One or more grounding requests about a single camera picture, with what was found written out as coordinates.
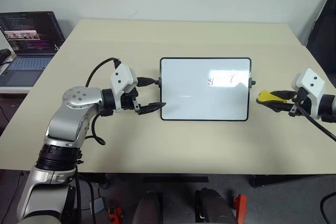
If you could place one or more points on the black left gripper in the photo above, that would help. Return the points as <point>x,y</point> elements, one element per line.
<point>128,103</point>

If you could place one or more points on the black object beside laptop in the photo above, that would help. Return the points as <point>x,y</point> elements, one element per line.
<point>4,55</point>

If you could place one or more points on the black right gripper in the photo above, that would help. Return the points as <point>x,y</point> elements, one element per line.
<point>302,104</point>

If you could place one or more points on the yellow whiteboard eraser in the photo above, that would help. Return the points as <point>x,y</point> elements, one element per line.
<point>266,96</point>

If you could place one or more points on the black table foot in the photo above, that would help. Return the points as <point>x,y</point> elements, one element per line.
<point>288,180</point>

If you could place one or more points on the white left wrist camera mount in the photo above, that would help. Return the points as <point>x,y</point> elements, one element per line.
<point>122,75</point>

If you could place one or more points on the orange bracket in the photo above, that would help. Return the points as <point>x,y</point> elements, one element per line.
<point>240,207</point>
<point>116,214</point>

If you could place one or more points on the black chair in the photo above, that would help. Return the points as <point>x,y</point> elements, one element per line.
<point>324,37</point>

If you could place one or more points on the dark rounded shape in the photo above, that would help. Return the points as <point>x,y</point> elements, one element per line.
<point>214,207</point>

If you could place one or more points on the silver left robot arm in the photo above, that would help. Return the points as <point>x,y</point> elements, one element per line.
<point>78,98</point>

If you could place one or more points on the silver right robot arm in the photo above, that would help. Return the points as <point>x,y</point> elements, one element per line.
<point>326,108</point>

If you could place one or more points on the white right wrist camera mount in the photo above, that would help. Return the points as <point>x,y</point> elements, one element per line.
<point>311,81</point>

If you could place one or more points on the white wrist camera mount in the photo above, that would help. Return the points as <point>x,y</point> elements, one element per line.
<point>122,75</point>
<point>311,81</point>

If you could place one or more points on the open grey laptop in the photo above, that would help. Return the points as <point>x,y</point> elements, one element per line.
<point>29,43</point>

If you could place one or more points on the black-framed whiteboard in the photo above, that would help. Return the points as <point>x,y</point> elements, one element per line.
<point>204,90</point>

